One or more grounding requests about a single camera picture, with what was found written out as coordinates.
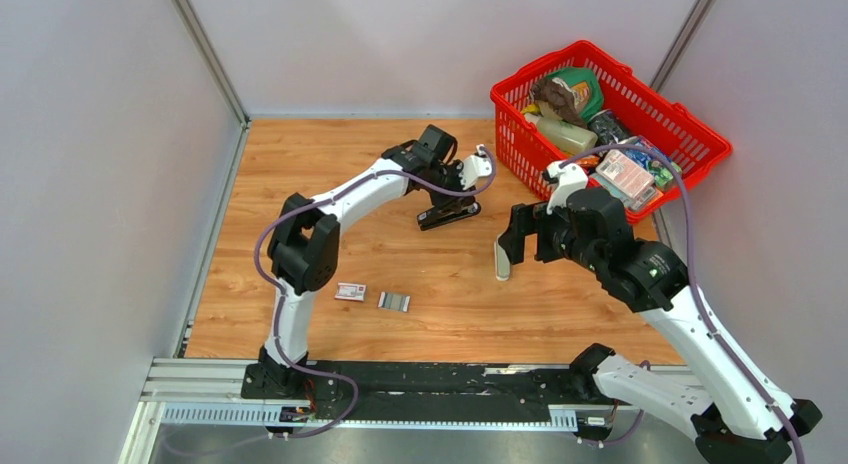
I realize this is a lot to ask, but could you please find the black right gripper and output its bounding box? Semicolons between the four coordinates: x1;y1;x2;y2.
497;200;603;275

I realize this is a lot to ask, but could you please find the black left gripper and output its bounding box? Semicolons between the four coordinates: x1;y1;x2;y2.
426;161;478;216

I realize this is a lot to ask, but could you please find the black stapler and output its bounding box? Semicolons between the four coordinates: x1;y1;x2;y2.
417;202;482;231

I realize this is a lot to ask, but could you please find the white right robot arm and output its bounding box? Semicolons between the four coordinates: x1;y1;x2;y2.
495;187;822;463

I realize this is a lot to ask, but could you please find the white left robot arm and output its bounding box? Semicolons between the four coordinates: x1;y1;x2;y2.
241;125;495;399

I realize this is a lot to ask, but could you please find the grey white stapler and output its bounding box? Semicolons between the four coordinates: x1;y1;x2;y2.
493;240;512;282

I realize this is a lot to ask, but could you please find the pale plastic bottle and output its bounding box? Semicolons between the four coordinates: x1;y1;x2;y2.
523;113;598;155

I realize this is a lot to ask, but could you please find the pink packaged item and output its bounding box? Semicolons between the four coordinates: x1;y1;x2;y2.
595;150;656;201

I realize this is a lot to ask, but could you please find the dark foil packet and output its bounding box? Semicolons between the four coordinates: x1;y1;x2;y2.
587;109;633;147

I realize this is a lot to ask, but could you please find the green brown snack bag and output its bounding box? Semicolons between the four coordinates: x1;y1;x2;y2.
530;67;604;128

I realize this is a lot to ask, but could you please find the white red staple box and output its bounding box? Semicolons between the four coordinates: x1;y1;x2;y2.
334;282;367;302

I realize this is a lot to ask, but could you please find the blue green packaged item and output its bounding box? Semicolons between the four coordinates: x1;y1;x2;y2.
624;136;681;192

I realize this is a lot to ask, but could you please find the red plastic basket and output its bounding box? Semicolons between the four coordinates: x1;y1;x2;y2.
490;40;732;200

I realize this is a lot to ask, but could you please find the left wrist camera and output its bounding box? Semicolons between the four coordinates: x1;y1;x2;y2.
459;144;495;191

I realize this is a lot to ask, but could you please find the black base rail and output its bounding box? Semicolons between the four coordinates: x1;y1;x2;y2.
241;360;613;423

